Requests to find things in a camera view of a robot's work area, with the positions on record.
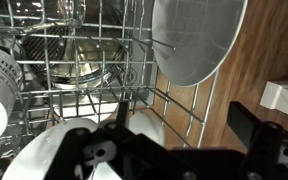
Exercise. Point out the clear drinking glass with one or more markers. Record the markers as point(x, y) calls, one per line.
point(50, 10)

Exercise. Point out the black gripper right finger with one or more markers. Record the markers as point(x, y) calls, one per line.
point(264, 153)

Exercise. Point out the white dinner plate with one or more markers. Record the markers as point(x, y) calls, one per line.
point(197, 40)

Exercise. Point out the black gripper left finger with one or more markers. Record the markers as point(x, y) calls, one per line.
point(134, 156)

